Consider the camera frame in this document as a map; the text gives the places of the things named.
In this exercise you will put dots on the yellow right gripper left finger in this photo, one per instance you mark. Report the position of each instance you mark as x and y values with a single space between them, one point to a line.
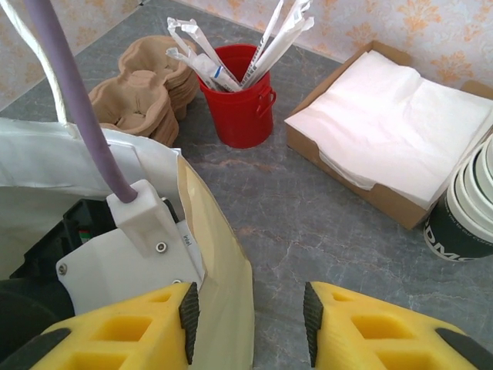
115 331

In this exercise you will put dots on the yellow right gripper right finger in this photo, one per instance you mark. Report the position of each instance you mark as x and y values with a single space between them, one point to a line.
385 331

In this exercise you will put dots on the brown cardboard napkin tray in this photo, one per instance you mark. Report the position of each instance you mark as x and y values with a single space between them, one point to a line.
396 210

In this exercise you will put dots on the white napkin stack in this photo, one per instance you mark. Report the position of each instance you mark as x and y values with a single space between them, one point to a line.
366 179

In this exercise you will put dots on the brown pulp cup carrier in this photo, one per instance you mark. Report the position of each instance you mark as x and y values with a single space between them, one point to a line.
142 85
173 115
167 136

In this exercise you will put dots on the red plastic bucket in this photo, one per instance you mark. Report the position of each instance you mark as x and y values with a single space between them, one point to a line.
242 115

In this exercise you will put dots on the white wrapped straw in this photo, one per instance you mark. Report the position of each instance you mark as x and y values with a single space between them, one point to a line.
265 36
206 50
287 50
278 42
187 42
185 61

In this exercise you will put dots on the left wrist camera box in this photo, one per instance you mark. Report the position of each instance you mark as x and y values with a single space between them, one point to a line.
115 262

